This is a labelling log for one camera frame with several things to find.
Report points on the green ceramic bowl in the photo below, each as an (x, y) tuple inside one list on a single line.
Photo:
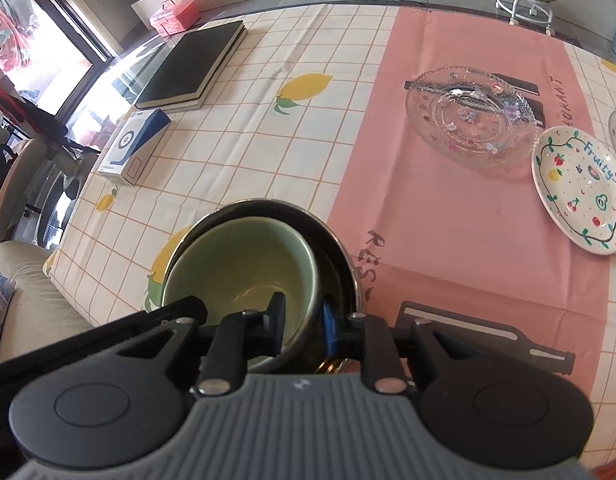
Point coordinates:
[(237, 260)]

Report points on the beige cushion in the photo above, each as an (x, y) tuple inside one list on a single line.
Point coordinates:
[(32, 300)]

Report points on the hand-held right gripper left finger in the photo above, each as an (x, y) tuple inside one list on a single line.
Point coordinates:
[(277, 320)]

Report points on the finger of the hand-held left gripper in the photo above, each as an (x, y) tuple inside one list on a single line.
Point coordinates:
[(62, 355)]

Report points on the black book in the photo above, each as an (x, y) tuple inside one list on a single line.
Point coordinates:
[(187, 65)]

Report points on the pink storage box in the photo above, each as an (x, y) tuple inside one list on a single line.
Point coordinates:
[(175, 15)]

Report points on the white blue box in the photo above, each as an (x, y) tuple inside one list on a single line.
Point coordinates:
[(132, 145)]

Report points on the white fruit-painted plate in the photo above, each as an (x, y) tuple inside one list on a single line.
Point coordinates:
[(578, 195)]

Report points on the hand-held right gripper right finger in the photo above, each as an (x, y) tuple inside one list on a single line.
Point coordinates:
[(329, 327)]

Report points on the blue steel bowl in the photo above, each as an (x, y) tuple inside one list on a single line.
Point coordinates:
[(334, 267)]

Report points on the beige chair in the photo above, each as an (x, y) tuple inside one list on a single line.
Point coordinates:
[(17, 185)]

